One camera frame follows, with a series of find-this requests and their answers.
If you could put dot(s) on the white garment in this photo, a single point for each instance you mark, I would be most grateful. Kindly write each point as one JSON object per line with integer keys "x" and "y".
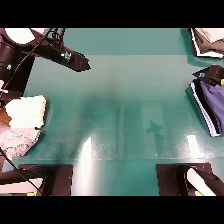
{"x": 200, "y": 105}
{"x": 211, "y": 33}

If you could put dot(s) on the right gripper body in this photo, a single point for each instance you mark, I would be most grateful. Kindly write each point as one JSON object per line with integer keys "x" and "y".
{"x": 210, "y": 74}

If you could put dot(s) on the grey garment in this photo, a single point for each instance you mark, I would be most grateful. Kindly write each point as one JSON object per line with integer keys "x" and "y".
{"x": 208, "y": 48}

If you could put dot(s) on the black garment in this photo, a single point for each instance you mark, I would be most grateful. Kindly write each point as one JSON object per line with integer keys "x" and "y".
{"x": 204, "y": 100}

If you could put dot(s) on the cream T-shirt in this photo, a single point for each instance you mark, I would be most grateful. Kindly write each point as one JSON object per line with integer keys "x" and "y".
{"x": 26, "y": 111}

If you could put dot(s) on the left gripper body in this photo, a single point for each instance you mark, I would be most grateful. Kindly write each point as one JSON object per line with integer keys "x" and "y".
{"x": 77, "y": 61}

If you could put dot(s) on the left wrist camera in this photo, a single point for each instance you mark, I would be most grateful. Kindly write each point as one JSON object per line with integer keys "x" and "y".
{"x": 59, "y": 35}

